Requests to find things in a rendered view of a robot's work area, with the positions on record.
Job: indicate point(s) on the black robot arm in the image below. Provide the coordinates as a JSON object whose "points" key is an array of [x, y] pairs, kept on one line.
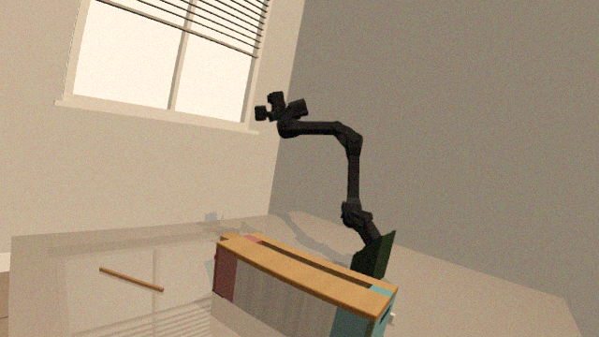
{"points": [[288, 127]]}

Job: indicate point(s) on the brown thin rod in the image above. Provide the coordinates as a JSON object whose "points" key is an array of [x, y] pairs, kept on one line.
{"points": [[132, 280]]}

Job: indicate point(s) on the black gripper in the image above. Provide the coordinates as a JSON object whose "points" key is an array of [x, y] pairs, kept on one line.
{"points": [[261, 113]]}

